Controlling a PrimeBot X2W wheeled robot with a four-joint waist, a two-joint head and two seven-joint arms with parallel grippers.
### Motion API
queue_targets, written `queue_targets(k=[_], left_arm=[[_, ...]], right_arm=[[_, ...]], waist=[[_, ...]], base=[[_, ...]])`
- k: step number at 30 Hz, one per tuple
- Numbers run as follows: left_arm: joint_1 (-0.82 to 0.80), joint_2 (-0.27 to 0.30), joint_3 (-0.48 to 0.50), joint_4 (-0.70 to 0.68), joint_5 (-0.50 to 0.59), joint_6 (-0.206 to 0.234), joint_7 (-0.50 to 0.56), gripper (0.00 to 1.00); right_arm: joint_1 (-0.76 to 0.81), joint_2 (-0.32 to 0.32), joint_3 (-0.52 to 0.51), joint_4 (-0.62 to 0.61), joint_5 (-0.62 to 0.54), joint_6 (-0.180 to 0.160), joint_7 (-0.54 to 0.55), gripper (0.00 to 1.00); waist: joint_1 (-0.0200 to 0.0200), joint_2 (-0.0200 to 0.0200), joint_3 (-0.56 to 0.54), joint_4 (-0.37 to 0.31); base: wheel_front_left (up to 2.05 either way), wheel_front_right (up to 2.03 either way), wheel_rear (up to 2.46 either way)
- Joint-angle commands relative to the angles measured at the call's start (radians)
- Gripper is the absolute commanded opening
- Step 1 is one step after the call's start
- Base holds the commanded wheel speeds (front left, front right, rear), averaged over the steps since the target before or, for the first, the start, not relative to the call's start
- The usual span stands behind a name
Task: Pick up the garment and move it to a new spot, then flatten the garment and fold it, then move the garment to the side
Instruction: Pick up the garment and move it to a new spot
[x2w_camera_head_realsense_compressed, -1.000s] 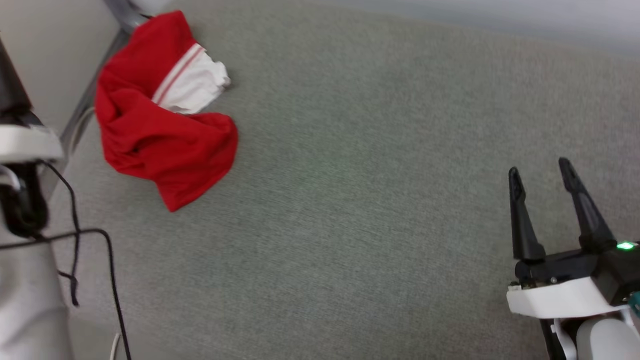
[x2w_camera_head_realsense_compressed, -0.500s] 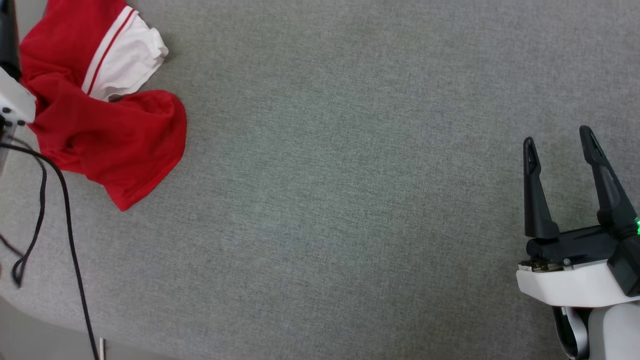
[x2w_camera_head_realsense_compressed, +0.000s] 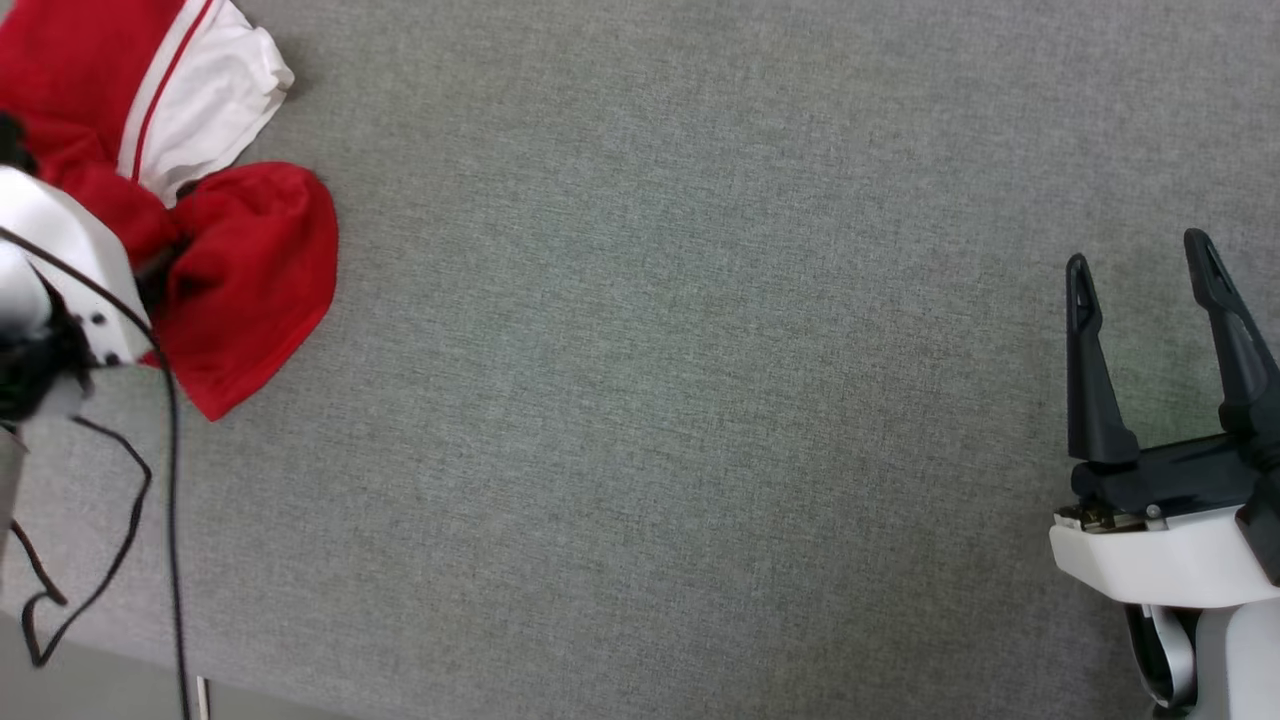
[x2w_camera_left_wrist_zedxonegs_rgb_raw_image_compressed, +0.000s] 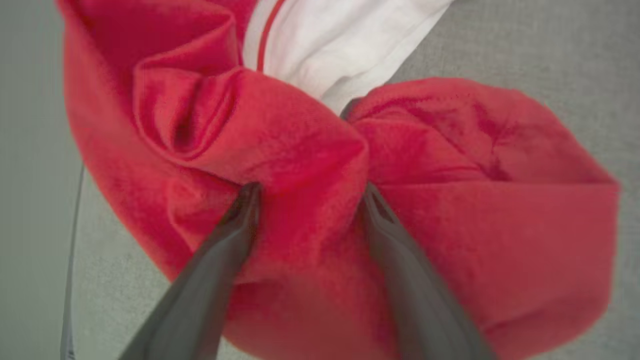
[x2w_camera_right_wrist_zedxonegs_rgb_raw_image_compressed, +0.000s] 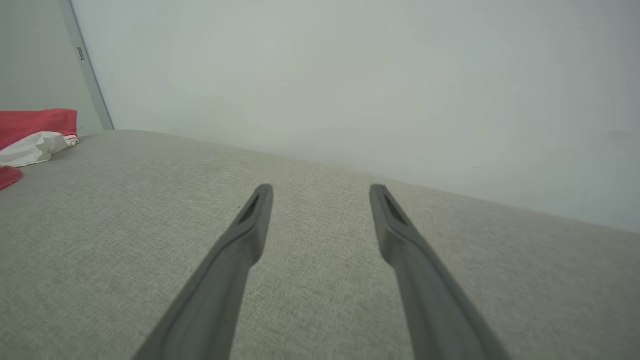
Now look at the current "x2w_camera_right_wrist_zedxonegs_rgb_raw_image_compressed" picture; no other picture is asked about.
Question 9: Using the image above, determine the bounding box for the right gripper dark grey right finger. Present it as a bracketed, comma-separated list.
[369, 184, 512, 360]

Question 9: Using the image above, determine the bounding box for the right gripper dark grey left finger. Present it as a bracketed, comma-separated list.
[132, 183, 275, 360]

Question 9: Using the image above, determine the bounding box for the red basketball jersey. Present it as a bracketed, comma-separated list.
[0, 108, 81, 192]

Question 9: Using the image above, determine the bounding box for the grey metal frame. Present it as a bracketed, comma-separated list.
[59, 0, 115, 132]

